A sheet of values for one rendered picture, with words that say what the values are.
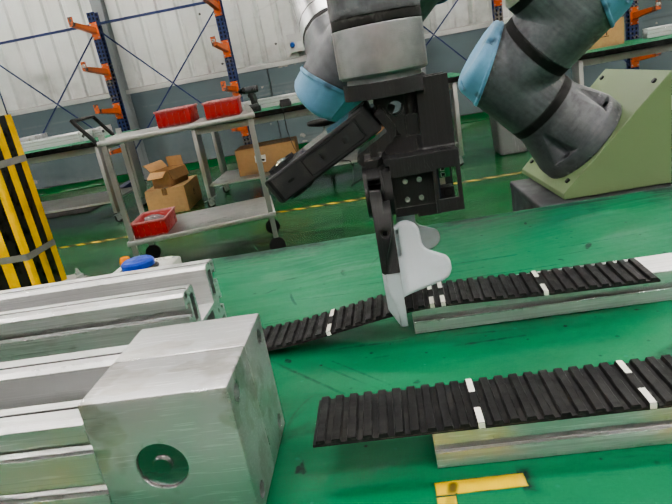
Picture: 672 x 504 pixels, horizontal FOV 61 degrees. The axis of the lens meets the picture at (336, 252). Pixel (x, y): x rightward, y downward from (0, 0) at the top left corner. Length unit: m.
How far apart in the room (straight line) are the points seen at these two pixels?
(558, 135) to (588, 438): 0.62
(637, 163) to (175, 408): 0.79
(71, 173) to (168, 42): 2.37
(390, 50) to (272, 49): 7.66
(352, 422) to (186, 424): 0.11
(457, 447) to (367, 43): 0.30
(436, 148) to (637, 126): 0.51
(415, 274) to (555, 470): 0.19
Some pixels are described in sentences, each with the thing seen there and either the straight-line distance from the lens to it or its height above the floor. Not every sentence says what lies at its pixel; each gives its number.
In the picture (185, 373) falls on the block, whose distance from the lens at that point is 0.36.
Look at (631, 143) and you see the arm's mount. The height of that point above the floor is 0.85.
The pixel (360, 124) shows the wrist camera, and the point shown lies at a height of 0.98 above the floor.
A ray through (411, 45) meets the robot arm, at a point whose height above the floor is 1.04.
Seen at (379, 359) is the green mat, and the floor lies 0.78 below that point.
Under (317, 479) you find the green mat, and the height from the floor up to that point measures 0.78.
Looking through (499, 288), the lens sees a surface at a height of 0.81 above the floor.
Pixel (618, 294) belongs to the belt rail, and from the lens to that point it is 0.59.
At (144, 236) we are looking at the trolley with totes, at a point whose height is 0.27.
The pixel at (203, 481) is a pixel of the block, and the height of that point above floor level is 0.81.
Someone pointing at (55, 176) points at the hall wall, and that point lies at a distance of 9.29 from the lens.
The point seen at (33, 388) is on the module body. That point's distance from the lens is 0.48.
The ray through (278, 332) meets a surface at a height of 0.79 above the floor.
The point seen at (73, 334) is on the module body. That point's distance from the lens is 0.59.
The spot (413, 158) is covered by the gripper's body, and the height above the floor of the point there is 0.95.
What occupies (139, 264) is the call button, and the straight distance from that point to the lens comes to 0.72.
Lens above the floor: 1.03
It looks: 18 degrees down
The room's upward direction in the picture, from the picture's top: 11 degrees counter-clockwise
